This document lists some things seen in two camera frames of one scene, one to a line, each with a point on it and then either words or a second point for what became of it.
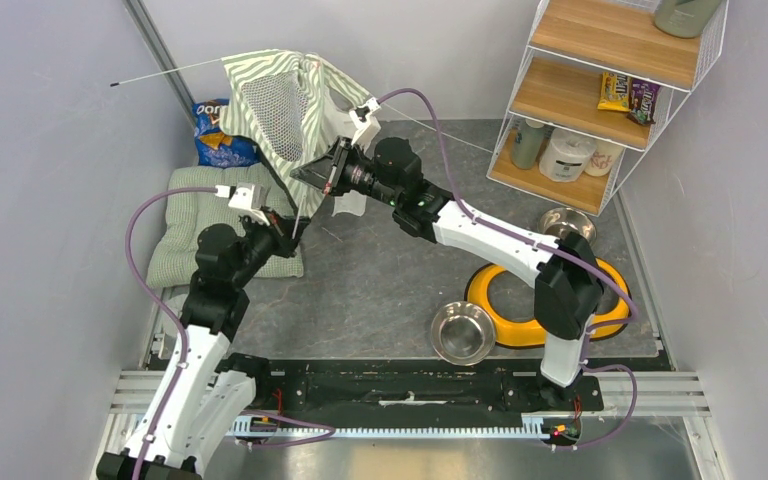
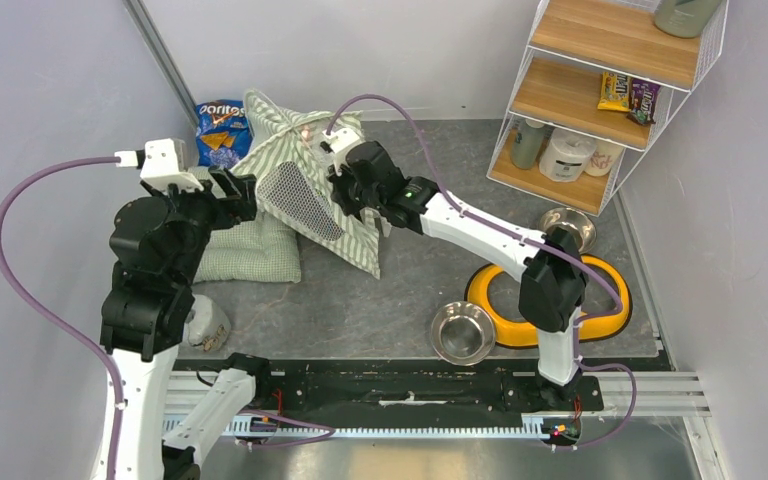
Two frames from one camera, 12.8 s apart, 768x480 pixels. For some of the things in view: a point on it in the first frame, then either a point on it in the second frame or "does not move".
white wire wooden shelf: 599,82 does not move
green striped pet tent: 293,108 → 290,168
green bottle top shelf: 682,18 does not move
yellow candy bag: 614,92 does not move
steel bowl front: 463,333 does not move
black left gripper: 284,233 → 231,210
